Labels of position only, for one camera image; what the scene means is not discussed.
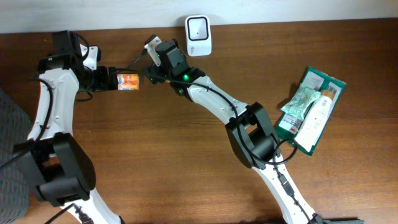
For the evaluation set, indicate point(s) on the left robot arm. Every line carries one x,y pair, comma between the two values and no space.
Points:
54,165

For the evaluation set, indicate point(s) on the green white 3M bag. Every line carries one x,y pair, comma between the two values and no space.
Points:
305,116

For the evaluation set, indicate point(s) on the orange tissue pack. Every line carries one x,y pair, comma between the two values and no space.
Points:
128,81

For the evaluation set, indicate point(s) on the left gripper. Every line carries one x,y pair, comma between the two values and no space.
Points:
112,81

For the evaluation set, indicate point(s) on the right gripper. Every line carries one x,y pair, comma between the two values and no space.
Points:
155,71

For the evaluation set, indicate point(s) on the white tube gold cap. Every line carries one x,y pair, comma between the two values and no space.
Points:
315,121

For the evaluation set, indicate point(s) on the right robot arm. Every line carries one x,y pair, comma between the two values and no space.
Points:
252,136

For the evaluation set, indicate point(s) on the teal snack packet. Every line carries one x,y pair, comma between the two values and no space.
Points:
299,103

